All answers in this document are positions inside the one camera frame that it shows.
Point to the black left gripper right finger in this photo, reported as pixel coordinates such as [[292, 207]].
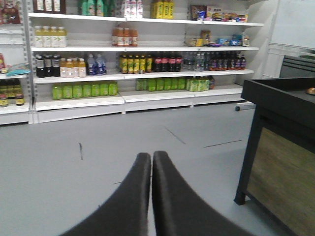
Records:
[[179, 210]]

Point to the white store shelving unit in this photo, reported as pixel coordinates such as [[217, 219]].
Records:
[[95, 57]]

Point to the black wooden produce stand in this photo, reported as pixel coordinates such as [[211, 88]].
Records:
[[278, 171]]

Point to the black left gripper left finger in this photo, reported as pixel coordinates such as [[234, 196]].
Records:
[[125, 213]]

